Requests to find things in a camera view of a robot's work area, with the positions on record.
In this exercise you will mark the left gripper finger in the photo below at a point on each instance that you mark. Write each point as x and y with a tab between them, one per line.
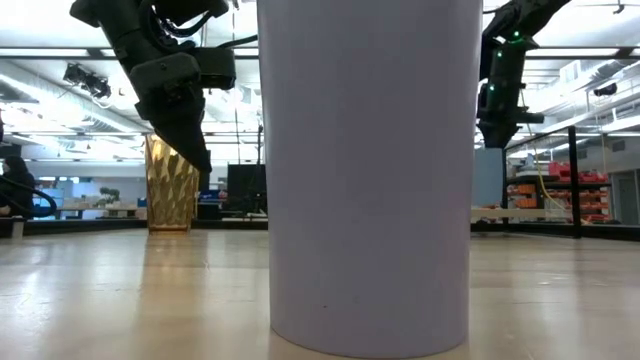
185	140

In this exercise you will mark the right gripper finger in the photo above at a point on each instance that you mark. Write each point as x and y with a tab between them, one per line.
500	139

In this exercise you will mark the blue plastic cup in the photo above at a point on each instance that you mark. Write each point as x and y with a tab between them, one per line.
487	180

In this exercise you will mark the amber faceted plastic cup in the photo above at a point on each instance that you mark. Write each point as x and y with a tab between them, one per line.
170	200

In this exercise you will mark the lavender plastic cup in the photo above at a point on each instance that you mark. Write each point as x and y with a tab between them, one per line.
370	175

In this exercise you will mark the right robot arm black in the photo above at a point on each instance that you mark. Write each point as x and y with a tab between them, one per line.
520	20

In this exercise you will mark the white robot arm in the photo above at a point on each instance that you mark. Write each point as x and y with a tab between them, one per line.
529	164

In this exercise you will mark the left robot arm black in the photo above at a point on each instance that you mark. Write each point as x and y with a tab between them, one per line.
115	20

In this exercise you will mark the black monitor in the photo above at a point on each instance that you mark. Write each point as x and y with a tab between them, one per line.
247	187

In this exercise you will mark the black ceiling fixture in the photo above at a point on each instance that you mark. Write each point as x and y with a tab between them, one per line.
87	80
606	90

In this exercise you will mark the potted green plant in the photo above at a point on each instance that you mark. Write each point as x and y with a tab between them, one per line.
109	196

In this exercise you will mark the red bin storage rack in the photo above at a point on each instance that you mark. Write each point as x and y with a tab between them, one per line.
592	177

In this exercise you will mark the person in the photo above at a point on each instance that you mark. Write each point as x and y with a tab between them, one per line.
20	175

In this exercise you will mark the wooden shelf black frame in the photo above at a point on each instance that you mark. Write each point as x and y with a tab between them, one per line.
573	175

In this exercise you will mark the black curved chair frame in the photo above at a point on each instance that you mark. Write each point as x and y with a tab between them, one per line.
52	206

